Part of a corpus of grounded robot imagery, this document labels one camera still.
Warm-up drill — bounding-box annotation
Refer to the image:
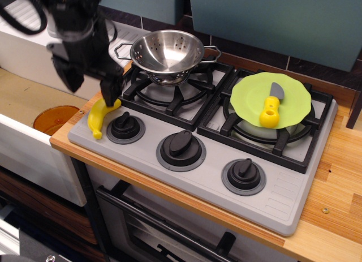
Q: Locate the white toy sink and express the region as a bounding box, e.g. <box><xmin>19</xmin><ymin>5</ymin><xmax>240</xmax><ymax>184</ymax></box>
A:
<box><xmin>0</xmin><ymin>0</ymin><xmax>150</xmax><ymax>208</ymax></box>

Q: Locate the black stove knob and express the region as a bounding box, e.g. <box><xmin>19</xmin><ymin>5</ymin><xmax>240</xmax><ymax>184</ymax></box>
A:
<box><xmin>221</xmin><ymin>158</ymin><xmax>266</xmax><ymax>196</ymax></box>
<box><xmin>106</xmin><ymin>111</ymin><xmax>146</xmax><ymax>145</ymax></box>
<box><xmin>156</xmin><ymin>130</ymin><xmax>206</xmax><ymax>172</ymax></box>

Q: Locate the yellow handled toy knife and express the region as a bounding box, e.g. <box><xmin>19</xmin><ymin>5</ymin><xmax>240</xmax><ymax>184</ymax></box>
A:
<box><xmin>259</xmin><ymin>82</ymin><xmax>285</xmax><ymax>128</ymax></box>

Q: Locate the black left stove knob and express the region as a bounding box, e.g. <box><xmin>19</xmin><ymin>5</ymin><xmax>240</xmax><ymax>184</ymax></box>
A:
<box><xmin>106</xmin><ymin>111</ymin><xmax>146</xmax><ymax>145</ymax></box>

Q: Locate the black middle stove knob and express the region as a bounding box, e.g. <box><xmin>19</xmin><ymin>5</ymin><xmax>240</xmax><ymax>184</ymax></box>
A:
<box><xmin>156</xmin><ymin>130</ymin><xmax>206</xmax><ymax>172</ymax></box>

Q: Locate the black right burner grate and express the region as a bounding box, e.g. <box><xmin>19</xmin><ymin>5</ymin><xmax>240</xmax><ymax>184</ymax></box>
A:
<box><xmin>197</xmin><ymin>69</ymin><xmax>338</xmax><ymax>173</ymax></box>

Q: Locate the black left burner grate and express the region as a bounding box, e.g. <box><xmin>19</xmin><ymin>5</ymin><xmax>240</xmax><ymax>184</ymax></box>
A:
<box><xmin>119</xmin><ymin>55</ymin><xmax>234</xmax><ymax>131</ymax></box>

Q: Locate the black burner grate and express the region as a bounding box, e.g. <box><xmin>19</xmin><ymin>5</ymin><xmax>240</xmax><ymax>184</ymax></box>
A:
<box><xmin>119</xmin><ymin>55</ymin><xmax>234</xmax><ymax>131</ymax></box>
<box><xmin>197</xmin><ymin>69</ymin><xmax>338</xmax><ymax>173</ymax></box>

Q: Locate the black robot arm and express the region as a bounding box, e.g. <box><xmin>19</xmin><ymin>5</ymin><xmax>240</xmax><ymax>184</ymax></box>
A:
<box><xmin>32</xmin><ymin>0</ymin><xmax>124</xmax><ymax>107</ymax></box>

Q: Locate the orange plastic bowl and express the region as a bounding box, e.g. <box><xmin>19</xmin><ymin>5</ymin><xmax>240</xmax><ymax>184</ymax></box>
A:
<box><xmin>33</xmin><ymin>105</ymin><xmax>79</xmax><ymax>136</ymax></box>

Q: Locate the grey toy stove top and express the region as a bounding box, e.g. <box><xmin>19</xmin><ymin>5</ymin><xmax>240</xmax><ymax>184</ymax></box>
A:
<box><xmin>67</xmin><ymin>61</ymin><xmax>339</xmax><ymax>237</ymax></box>

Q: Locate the steel colander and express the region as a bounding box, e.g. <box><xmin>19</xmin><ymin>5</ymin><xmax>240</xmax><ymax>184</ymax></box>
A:
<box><xmin>114</xmin><ymin>29</ymin><xmax>222</xmax><ymax>87</ymax></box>

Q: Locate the yellow toy banana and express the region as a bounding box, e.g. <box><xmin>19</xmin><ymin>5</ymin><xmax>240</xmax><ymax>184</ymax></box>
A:
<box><xmin>87</xmin><ymin>98</ymin><xmax>122</xmax><ymax>139</ymax></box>

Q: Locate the black right stove knob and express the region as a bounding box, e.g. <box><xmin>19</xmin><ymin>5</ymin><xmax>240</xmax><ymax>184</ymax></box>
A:
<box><xmin>221</xmin><ymin>158</ymin><xmax>266</xmax><ymax>196</ymax></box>

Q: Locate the green plate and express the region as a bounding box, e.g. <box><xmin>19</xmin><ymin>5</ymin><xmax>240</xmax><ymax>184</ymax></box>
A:
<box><xmin>230</xmin><ymin>72</ymin><xmax>312</xmax><ymax>129</ymax></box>

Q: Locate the grey toy faucet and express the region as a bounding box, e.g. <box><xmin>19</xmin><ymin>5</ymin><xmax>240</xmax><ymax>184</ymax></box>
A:
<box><xmin>46</xmin><ymin>14</ymin><xmax>62</xmax><ymax>40</ymax></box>

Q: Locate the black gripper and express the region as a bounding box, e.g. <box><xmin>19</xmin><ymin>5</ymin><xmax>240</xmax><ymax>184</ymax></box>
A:
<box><xmin>47</xmin><ymin>18</ymin><xmax>124</xmax><ymax>106</ymax></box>

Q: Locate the toy oven door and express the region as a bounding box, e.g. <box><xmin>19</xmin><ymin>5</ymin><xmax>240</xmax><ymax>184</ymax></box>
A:
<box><xmin>96</xmin><ymin>181</ymin><xmax>236</xmax><ymax>261</ymax></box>

